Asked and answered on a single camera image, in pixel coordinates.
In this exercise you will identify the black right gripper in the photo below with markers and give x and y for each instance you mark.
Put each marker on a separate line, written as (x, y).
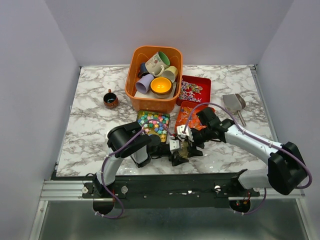
(192, 152)

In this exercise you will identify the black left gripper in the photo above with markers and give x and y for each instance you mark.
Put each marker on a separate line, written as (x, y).
(177, 160)

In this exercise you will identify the gold round jar lid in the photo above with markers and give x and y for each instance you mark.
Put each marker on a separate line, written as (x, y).
(183, 150)

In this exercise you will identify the gold tin of star candies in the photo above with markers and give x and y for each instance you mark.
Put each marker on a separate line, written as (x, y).
(154, 123)

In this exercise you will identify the steel candy scoop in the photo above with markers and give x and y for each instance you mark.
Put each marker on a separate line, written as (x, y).
(235, 103)

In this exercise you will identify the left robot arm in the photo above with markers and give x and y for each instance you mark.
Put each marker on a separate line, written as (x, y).
(129, 140)

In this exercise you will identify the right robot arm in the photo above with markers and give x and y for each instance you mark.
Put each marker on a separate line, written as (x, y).
(285, 166)

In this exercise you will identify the orange tray of clear lollipops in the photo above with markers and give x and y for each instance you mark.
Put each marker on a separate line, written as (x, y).
(183, 115)

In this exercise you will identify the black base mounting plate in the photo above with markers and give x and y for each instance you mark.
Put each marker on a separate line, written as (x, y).
(219, 190)

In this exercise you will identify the red tray of swirl lollipops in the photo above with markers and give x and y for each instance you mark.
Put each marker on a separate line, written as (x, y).
(194, 89)

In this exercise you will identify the yellow bowl with dark rim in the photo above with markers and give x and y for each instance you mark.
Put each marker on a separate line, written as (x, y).
(161, 87)

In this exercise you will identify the pale yellow mug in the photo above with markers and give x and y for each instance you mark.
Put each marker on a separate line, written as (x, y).
(170, 73)

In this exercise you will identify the lavender plastic cup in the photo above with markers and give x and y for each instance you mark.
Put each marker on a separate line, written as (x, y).
(143, 85)

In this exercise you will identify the orange plastic bin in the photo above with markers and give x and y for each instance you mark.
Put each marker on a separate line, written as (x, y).
(143, 54)

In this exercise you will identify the dark blue mug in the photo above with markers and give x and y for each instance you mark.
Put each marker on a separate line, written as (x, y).
(142, 70)

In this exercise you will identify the white floral mug green inside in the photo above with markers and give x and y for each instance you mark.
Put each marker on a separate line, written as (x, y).
(157, 64)

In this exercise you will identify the brown patterned ceramic mug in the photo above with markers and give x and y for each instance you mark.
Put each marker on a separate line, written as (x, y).
(110, 100)

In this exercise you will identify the aluminium frame rail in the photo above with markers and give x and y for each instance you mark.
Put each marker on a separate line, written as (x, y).
(63, 214)

